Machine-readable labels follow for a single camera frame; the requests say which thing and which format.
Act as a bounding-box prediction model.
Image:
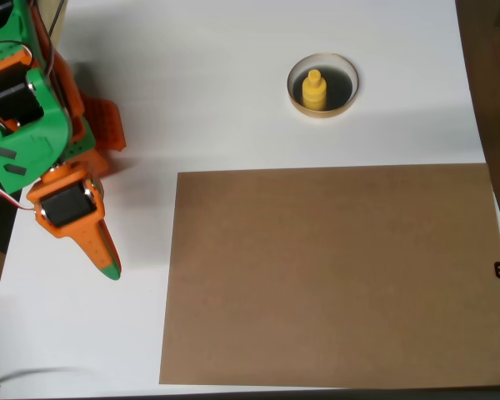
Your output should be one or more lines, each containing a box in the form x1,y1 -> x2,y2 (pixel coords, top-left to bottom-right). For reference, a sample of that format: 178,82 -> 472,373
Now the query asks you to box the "round dish gold rim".
286,52 -> 359,120

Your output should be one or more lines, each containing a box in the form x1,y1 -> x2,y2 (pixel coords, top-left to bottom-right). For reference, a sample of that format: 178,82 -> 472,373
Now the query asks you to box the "small yellow plastic knob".
301,68 -> 327,112

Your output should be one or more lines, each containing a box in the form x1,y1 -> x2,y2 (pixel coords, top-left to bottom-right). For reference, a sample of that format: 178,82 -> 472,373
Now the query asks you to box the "beige cardboard box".
36,0 -> 68,47

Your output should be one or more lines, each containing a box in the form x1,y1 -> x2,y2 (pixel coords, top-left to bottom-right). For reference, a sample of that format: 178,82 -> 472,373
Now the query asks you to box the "brown rectangular board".
157,163 -> 500,387

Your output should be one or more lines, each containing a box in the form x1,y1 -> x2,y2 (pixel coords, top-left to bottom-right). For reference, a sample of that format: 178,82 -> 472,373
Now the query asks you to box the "red white wrist servo cable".
0,174 -> 37,212

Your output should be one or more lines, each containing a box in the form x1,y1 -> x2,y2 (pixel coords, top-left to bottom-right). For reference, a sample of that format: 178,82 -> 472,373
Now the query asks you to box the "orange robot base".
57,93 -> 127,180

